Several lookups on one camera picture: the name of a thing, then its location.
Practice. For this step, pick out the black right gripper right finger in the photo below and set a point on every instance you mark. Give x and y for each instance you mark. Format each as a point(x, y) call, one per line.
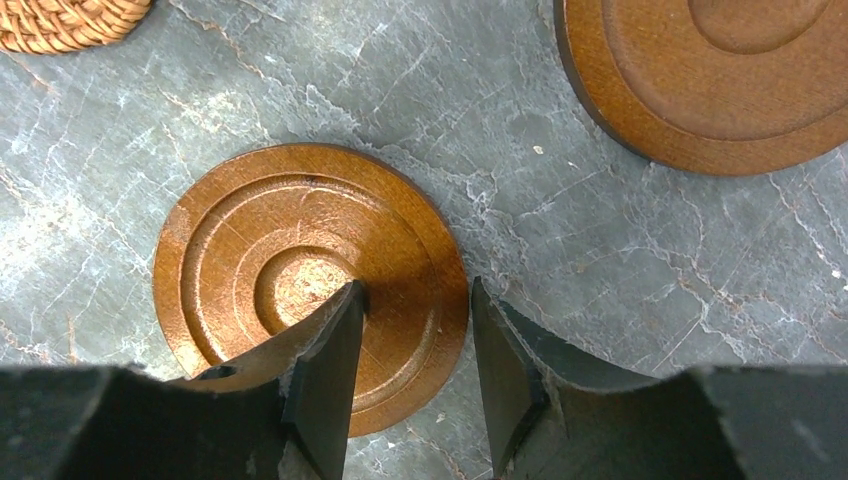
point(554, 411)

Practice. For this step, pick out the brown wooden coaster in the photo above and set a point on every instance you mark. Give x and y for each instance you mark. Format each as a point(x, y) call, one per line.
point(263, 239)
point(729, 88)

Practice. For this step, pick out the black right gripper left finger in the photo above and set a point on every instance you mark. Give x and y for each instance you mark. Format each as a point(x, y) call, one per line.
point(279, 411)

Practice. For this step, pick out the woven rattan coaster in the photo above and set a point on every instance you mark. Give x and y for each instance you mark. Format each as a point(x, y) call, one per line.
point(64, 26)

